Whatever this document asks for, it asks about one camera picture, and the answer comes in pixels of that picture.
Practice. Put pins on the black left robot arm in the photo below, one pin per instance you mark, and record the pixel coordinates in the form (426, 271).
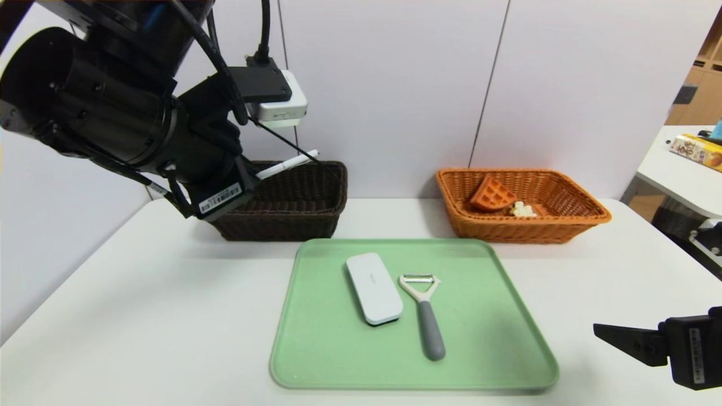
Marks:
(96, 96)

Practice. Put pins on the orange wicker basket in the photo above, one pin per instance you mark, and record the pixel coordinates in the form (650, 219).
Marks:
(507, 228)

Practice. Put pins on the dark brown wicker basket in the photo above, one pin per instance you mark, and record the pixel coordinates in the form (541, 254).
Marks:
(299, 214)

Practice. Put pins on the white stylus pen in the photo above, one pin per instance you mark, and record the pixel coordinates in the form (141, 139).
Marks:
(287, 164)

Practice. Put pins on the white toy popcorn piece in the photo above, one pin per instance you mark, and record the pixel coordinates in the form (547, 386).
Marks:
(523, 210)

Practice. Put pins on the yellow snack box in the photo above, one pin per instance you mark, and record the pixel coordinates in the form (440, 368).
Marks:
(696, 149)

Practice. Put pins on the light green plastic tray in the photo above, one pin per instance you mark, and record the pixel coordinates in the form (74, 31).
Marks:
(491, 349)

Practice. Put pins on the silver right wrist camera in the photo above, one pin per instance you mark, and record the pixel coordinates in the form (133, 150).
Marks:
(712, 239)

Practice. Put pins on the teal small container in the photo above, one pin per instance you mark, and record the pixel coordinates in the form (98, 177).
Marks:
(717, 128)

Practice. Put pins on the white side table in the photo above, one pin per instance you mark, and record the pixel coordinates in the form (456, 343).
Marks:
(677, 175)

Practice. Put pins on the dark grey small box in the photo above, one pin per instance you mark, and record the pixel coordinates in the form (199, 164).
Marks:
(686, 94)

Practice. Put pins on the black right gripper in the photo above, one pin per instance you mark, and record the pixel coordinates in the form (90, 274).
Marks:
(691, 349)

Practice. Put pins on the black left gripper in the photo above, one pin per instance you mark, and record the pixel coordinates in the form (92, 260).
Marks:
(223, 199)

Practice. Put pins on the orange toy waffle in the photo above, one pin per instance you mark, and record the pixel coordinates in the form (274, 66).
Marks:
(492, 194)

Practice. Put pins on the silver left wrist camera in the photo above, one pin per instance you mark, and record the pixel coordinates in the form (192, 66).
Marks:
(279, 104)

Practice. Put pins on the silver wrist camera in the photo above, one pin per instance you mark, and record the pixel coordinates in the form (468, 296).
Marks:
(279, 104)
(712, 239)

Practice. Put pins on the wooden shelf unit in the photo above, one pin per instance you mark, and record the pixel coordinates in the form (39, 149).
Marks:
(705, 79)

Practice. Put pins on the white rectangular case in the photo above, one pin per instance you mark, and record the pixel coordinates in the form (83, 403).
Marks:
(374, 290)

